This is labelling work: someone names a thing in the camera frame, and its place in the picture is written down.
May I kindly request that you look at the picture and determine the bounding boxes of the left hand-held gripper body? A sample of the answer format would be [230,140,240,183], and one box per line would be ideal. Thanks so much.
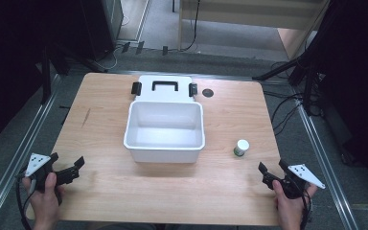
[15,152,60,194]

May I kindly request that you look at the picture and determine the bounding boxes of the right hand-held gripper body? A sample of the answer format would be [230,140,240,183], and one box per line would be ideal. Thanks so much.
[277,163,327,200]

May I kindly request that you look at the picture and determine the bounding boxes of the small white jar green label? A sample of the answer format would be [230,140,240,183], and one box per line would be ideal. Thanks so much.
[233,139,251,157]

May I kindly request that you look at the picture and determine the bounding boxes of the white storage box with lid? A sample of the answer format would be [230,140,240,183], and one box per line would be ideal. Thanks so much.
[123,75,206,165]

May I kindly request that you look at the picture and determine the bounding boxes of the person's right hand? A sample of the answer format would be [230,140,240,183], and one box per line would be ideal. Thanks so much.
[271,179,319,230]

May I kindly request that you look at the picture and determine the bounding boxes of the person's left hand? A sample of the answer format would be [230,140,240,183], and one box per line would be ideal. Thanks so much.
[22,172,66,230]

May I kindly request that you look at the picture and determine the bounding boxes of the black metal stand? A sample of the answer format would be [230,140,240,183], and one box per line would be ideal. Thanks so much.
[40,47,54,105]

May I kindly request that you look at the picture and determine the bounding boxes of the black tripod stand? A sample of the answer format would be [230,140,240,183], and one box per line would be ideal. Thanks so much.
[252,47,321,117]

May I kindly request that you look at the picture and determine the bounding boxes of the dark curtain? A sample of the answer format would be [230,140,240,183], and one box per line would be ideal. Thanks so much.
[0,0,89,152]
[300,0,368,193]

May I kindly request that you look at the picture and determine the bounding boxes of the black cabinet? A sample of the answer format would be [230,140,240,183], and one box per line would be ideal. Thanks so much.
[80,0,125,62]

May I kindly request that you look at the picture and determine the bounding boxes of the light wooden desk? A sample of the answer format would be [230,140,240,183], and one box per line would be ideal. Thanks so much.
[176,0,332,60]

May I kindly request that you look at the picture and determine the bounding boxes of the aluminium floor rail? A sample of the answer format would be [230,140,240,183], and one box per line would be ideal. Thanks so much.
[295,102,361,230]
[0,74,61,230]

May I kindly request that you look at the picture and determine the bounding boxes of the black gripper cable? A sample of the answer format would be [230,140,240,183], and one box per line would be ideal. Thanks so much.
[299,189,314,230]
[14,172,34,230]

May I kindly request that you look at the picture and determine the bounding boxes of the black floor cables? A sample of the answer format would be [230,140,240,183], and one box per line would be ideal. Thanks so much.
[263,60,305,137]

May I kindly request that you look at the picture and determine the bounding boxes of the white floor cable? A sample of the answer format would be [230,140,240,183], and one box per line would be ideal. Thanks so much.
[94,44,124,72]

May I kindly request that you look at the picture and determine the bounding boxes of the black hanging cable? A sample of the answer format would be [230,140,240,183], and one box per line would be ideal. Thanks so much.
[181,0,202,53]

